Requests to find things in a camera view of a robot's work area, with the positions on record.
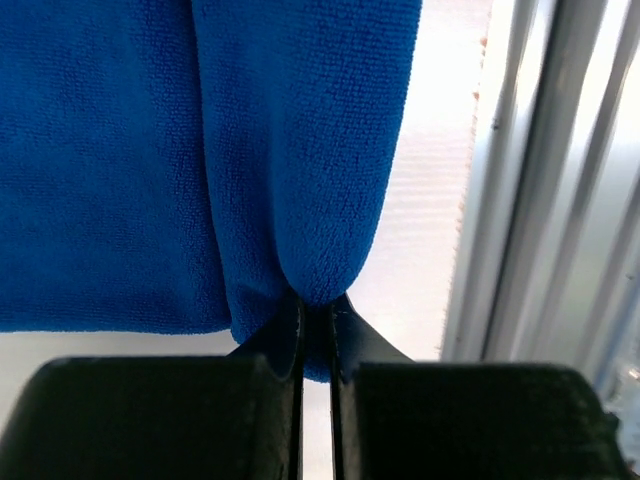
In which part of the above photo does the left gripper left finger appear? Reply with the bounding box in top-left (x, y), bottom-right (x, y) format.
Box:
top-left (1, 294), bottom-right (304, 479)

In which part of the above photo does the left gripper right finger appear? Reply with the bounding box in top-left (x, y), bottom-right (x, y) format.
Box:
top-left (327, 297), bottom-right (630, 479)

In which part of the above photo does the blue towel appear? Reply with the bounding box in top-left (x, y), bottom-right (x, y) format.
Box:
top-left (0, 0), bottom-right (424, 384)

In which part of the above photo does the aluminium mounting rail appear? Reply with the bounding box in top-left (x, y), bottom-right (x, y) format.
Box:
top-left (442, 1), bottom-right (639, 397)

